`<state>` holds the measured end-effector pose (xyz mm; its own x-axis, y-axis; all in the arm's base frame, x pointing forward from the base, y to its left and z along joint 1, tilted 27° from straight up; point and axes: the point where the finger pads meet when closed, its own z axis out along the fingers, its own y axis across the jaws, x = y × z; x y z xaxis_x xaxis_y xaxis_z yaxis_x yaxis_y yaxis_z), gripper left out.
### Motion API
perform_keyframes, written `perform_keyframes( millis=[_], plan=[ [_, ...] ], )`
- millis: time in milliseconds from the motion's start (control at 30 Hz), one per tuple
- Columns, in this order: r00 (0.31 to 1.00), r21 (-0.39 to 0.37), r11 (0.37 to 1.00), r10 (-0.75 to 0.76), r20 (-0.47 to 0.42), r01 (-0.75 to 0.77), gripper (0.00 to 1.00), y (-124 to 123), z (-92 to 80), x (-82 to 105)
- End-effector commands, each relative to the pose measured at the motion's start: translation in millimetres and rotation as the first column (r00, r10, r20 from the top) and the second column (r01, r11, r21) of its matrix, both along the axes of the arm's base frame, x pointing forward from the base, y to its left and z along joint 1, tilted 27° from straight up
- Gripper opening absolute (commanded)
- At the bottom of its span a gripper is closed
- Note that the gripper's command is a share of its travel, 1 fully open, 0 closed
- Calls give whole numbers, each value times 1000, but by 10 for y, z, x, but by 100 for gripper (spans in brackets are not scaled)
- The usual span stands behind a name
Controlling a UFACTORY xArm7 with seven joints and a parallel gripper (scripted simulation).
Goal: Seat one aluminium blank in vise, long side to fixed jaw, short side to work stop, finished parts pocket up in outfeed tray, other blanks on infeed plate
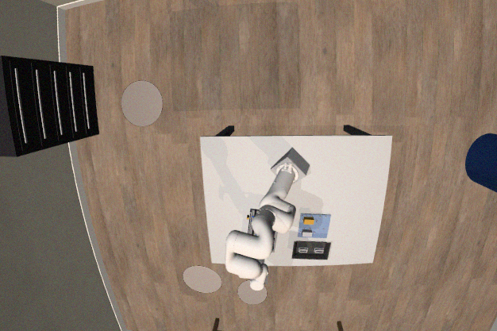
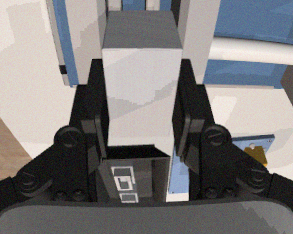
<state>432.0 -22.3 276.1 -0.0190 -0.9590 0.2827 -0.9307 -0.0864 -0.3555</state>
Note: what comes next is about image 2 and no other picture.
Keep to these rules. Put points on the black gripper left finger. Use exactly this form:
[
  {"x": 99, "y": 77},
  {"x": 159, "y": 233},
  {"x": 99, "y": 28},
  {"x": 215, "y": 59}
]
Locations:
[{"x": 78, "y": 149}]

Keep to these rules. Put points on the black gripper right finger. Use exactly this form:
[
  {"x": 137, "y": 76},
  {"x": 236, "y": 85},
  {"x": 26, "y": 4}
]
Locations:
[{"x": 217, "y": 167}]

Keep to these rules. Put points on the yellow rectangular block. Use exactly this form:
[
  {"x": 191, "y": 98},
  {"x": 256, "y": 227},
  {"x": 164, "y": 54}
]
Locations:
[{"x": 257, "y": 153}]

